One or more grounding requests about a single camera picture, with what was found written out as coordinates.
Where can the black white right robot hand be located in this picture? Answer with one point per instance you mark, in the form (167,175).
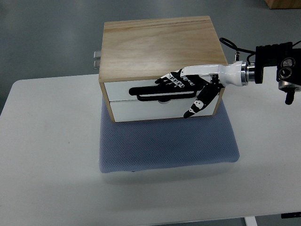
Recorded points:
(212,78)

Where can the white drawer black handle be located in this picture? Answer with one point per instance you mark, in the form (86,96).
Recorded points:
(148,90)

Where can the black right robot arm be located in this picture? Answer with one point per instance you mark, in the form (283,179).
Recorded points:
(285,57)

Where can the wooden drawer cabinet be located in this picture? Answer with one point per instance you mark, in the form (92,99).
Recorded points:
(137,52)

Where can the blue-grey mesh cushion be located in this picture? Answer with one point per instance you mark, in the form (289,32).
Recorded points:
(162,144)

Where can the silver metal clamp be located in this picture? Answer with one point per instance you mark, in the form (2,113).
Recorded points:
(97,59)

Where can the white table leg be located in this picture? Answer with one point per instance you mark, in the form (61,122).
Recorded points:
(250,221)

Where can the black table control panel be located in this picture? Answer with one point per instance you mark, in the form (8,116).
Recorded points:
(291,215)

